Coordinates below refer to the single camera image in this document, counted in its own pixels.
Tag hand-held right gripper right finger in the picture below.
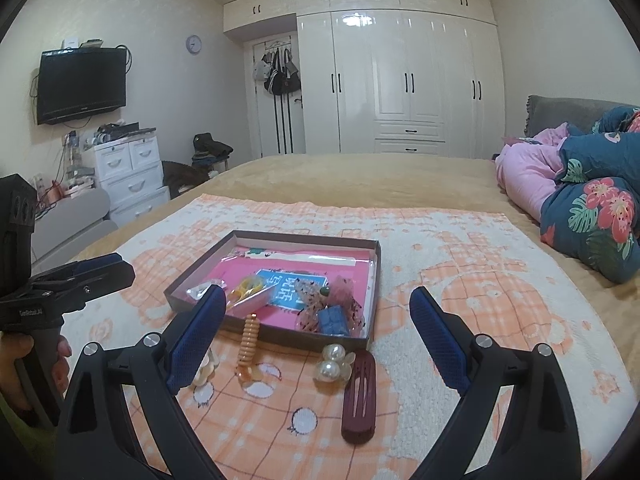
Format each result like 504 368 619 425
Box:
409 286 583 480

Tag blue floral quilt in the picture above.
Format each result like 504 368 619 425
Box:
539 106 640 283

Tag pink quilt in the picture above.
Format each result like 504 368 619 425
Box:
495 122 572 226

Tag white wardrobe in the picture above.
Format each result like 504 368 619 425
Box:
223 0 506 160

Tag cream flower hair clip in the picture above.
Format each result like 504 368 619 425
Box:
192 347 222 389

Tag black hanging bag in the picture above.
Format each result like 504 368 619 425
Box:
263 47 303 96

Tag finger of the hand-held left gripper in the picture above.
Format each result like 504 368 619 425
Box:
30 261 137 307
31 253 127 287

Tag black wall television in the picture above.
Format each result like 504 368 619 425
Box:
36 47 127 126

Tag white door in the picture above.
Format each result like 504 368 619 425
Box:
243 35 307 159

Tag brown cardboard box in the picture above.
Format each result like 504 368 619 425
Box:
165 230 382 353

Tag speckled hair clip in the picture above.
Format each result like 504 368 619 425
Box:
292 277 327 334

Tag dark folded clothes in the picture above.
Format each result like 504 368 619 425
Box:
192 132 235 164

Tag white orange patterned blanket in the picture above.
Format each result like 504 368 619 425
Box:
65 194 636 480

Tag yellow hair ties packet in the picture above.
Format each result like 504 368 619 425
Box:
227 274 266 306

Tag blue hair claw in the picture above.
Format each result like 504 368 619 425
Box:
317 305 352 337

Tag cluttered side shelf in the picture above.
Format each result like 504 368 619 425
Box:
32 130 97 202

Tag black flat box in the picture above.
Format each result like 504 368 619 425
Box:
97 122 156 144

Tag dark red hair clip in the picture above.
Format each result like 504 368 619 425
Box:
341 350 377 445

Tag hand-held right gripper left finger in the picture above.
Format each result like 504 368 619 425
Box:
54 284 228 480

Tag white drawer cabinet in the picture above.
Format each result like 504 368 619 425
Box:
82 135 171 228

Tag grey headboard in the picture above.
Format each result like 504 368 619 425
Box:
525 95 640 139

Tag white earrings packet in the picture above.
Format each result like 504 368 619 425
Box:
182 282 214 304

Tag pearl hair clip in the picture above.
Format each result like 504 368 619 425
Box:
314 344 357 386

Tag pink mesh hair bow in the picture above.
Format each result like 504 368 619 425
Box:
330 275 367 332

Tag person's left hand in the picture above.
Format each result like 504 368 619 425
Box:
0 332 72 413

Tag brown clothes pile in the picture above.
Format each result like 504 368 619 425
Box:
162 161 211 200

